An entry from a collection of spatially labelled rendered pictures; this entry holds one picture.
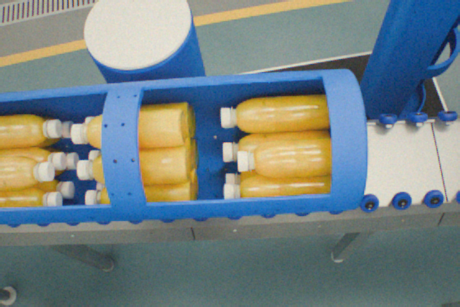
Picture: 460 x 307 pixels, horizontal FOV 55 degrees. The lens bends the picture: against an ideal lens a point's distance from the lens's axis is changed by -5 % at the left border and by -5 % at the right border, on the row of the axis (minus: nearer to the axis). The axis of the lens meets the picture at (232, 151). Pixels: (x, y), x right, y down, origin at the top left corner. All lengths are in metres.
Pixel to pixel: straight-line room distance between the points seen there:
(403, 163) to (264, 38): 1.42
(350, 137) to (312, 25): 1.69
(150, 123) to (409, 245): 1.46
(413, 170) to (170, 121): 0.59
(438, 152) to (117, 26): 0.85
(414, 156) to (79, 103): 0.79
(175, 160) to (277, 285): 1.19
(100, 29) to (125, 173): 0.50
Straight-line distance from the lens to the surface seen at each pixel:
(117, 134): 0.84
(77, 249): 1.70
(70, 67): 2.54
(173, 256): 2.02
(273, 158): 0.86
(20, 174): 0.98
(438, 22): 1.47
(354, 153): 0.82
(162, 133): 0.86
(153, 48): 1.16
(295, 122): 0.92
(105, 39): 1.21
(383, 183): 1.12
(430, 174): 1.17
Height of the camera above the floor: 1.96
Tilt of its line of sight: 68 degrees down
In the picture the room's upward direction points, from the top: 10 degrees counter-clockwise
